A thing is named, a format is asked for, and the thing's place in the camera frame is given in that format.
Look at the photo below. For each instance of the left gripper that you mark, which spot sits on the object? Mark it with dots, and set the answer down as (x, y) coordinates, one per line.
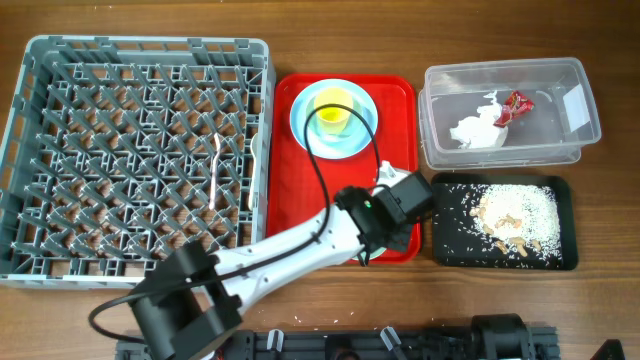
(404, 225)

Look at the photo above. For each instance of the white napkin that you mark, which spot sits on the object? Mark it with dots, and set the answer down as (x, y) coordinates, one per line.
(475, 132)

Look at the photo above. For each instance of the rice and food scraps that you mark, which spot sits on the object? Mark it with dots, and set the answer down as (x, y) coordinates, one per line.
(517, 220)

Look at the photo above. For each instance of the red snack wrapper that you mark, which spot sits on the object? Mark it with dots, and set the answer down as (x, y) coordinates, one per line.
(516, 105)

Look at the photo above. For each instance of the white plastic spoon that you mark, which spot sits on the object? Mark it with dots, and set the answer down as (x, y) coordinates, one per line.
(253, 151)

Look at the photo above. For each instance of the white plastic fork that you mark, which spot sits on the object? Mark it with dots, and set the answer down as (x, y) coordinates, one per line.
(214, 167)

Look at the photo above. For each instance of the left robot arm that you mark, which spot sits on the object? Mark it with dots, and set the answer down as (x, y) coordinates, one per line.
(193, 301)

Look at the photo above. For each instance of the black waste tray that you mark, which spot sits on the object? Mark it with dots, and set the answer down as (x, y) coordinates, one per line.
(456, 241)

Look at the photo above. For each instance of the grey dishwasher rack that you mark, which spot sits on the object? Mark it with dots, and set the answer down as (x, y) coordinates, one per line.
(106, 155)

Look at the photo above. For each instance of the light blue plate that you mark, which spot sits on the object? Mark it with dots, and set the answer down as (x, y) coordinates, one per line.
(354, 137)

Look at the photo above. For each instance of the yellow plastic cup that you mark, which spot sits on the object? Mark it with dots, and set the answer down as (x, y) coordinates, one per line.
(334, 104)

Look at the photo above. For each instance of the red plastic tray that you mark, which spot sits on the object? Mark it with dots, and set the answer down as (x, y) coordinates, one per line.
(295, 194)

